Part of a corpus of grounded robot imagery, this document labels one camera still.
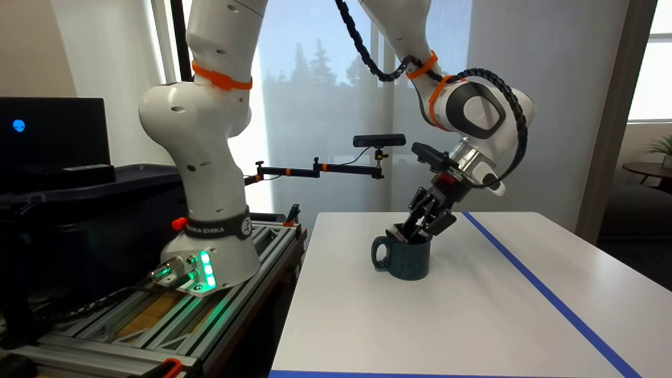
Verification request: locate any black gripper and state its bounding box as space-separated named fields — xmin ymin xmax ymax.
xmin=393 ymin=167 xmax=470 ymax=243

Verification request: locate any dark teal speckled mug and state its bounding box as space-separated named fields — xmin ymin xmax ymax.
xmin=369 ymin=224 xmax=434 ymax=281

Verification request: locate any long blue tape strip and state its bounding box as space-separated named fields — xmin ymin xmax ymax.
xmin=460 ymin=210 xmax=642 ymax=378

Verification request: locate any dark round side table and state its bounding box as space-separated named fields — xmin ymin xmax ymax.
xmin=619 ymin=161 xmax=672 ymax=195

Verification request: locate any green potted plant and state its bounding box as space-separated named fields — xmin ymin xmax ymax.
xmin=651 ymin=135 xmax=672 ymax=171

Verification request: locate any orange clamp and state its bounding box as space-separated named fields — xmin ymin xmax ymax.
xmin=159 ymin=356 xmax=188 ymax=378

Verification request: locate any black cabinet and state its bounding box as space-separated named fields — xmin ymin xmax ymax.
xmin=0 ymin=164 xmax=194 ymax=347

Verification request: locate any black monitor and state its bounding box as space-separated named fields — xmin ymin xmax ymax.
xmin=0 ymin=94 xmax=115 ymax=190

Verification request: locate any black exterior camera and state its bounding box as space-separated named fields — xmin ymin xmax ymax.
xmin=351 ymin=132 xmax=407 ymax=152

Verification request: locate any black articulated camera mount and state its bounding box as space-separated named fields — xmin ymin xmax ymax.
xmin=244 ymin=148 xmax=386 ymax=190

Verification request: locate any orange strap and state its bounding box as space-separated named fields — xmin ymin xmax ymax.
xmin=424 ymin=72 xmax=468 ymax=130
xmin=406 ymin=51 xmax=441 ymax=82
xmin=191 ymin=62 xmax=255 ymax=94

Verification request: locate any black cable chain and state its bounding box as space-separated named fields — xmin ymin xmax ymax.
xmin=334 ymin=0 xmax=532 ymax=182

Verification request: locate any dark window frame post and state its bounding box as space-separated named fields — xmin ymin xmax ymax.
xmin=574 ymin=0 xmax=661 ymax=246

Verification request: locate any aluminium profile base frame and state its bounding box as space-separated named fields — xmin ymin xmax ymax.
xmin=0 ymin=215 xmax=311 ymax=378

